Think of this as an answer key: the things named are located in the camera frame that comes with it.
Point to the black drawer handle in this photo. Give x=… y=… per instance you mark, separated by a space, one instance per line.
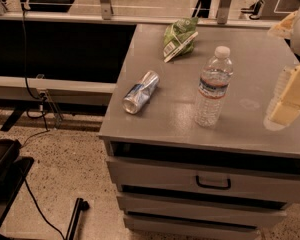
x=224 y=186

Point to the clear plastic water bottle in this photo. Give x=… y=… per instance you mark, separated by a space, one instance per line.
x=213 y=84

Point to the black chair base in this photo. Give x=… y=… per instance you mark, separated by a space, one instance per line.
x=13 y=171

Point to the metal railing post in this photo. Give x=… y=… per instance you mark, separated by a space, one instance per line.
x=106 y=9
x=223 y=11

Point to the green jalapeno chip bag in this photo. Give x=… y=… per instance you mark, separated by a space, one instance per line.
x=179 y=38

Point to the silver blue soda can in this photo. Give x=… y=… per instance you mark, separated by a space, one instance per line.
x=140 y=93

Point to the black metal bar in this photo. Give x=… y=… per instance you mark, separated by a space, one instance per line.
x=80 y=206

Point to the grey drawer cabinet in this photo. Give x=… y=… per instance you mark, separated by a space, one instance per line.
x=154 y=155

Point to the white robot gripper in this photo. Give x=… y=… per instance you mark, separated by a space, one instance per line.
x=284 y=108

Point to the metal railing post right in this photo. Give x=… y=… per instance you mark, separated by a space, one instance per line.
x=223 y=11

